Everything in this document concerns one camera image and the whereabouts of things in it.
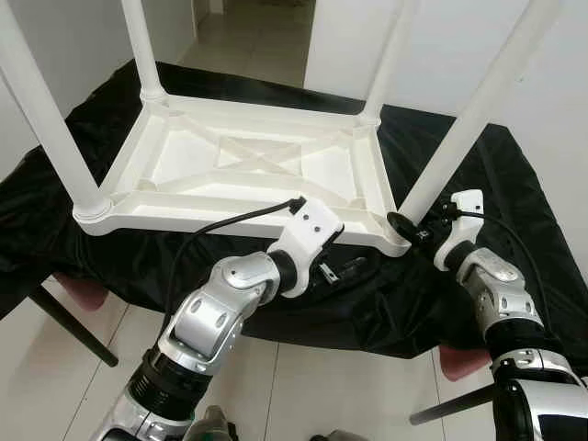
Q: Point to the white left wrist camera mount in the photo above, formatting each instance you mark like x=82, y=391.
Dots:
x=308, y=230

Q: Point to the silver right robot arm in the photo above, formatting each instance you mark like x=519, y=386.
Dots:
x=501, y=294

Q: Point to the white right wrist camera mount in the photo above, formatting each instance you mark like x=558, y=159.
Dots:
x=459, y=234

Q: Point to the grey robot foot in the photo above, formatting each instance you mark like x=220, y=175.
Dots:
x=211, y=425
x=340, y=435

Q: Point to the white plastic children table top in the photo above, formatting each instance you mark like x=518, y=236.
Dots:
x=184, y=156

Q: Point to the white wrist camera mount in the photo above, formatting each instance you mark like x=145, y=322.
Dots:
x=308, y=230
x=459, y=234

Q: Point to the grey robot left foot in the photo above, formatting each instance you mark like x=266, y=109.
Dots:
x=211, y=425

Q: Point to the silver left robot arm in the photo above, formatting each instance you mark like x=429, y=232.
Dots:
x=207, y=312

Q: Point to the grey robot right foot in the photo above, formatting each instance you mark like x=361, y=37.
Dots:
x=340, y=435

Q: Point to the black table cloth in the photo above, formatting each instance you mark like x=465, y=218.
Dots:
x=514, y=184

